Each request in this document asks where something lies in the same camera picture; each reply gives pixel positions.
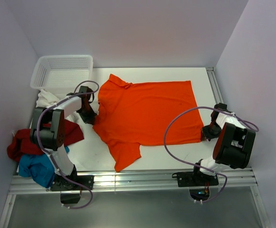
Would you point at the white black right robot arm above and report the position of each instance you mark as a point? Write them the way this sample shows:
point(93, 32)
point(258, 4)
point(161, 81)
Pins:
point(233, 147)

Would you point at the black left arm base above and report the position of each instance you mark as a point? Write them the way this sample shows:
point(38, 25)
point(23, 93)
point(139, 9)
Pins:
point(70, 193)

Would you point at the blue t shirt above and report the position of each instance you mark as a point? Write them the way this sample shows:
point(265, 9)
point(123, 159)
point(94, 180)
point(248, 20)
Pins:
point(42, 168)

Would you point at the aluminium front rail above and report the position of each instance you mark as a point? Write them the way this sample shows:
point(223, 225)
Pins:
point(130, 181)

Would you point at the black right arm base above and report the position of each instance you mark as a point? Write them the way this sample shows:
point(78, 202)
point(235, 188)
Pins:
point(196, 179)

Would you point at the dark red t shirt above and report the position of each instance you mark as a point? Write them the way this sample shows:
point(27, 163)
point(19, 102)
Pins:
point(22, 145)

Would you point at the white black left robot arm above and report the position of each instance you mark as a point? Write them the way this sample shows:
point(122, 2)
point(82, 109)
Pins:
point(48, 129)

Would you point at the orange t shirt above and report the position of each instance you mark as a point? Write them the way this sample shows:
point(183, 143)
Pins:
point(145, 114)

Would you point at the white plastic mesh basket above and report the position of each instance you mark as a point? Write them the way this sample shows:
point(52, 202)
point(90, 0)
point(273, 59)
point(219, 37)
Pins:
point(61, 73)

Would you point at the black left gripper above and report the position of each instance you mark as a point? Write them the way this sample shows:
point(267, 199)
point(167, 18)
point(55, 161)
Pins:
point(89, 119)

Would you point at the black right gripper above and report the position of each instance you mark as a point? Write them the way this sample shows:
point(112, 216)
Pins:
point(206, 135)

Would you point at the white t shirt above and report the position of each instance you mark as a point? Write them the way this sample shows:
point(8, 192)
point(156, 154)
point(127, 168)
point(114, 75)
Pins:
point(46, 99)

